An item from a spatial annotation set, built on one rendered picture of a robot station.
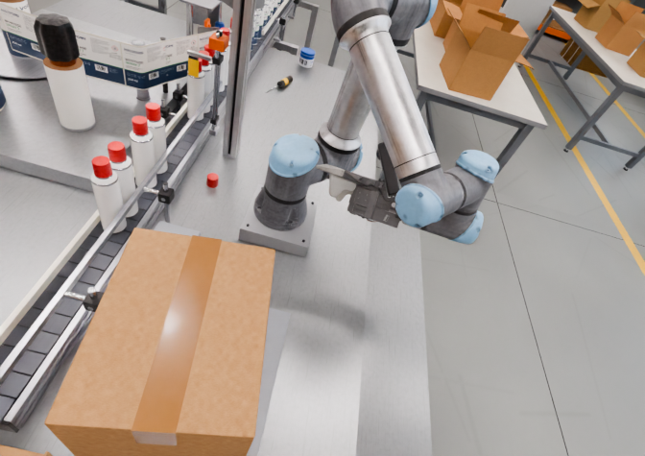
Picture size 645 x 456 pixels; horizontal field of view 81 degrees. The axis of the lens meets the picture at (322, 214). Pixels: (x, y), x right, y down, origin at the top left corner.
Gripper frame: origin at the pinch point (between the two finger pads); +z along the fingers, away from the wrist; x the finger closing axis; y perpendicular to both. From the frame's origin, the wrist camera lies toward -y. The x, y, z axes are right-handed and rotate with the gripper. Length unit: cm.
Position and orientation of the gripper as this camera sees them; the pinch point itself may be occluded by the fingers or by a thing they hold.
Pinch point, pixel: (322, 168)
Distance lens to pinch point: 84.6
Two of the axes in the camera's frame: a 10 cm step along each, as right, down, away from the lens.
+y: -3.2, 9.5, 0.0
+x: 1.4, 0.4, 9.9
